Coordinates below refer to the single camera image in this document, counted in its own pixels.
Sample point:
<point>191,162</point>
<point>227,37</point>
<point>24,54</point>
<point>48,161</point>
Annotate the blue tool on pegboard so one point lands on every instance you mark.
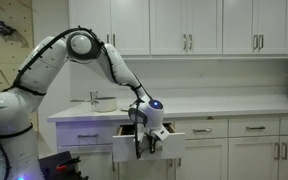
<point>5,29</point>

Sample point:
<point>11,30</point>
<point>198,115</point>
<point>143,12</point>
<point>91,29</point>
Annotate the black tool tray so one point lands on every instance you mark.
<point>61,166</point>

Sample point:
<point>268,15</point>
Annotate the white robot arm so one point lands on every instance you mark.
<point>19,159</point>

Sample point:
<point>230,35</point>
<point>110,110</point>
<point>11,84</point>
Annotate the white drawer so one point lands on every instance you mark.
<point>262,126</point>
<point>124,148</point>
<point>84,133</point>
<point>203,129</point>

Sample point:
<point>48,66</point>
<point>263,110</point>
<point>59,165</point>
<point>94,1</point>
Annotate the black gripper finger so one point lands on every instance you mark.
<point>152,146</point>

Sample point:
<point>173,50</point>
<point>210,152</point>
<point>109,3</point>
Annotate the white upper wall cabinets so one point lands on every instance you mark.
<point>187,27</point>

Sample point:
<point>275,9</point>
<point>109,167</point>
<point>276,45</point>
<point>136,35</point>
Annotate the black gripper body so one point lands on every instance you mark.
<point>149,138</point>

